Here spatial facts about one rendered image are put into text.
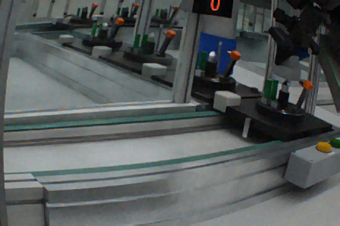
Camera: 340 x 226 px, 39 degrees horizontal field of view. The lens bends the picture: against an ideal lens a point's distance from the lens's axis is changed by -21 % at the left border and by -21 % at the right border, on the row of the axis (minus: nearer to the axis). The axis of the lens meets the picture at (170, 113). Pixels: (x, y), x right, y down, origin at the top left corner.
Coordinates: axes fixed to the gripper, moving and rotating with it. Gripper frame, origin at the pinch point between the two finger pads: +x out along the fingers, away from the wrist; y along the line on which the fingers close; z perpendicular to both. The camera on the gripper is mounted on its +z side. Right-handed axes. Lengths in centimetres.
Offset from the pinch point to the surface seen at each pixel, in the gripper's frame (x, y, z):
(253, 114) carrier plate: 12.6, 10.0, -7.0
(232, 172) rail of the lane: 4.9, 36.6, -24.4
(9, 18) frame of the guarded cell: -18, 83, -15
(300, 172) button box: 4.3, 19.0, -29.1
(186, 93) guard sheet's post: 18.1, 18.6, 4.5
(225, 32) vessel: 44, -57, 59
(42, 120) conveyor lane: 20, 56, 2
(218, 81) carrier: 20.3, 3.0, 10.0
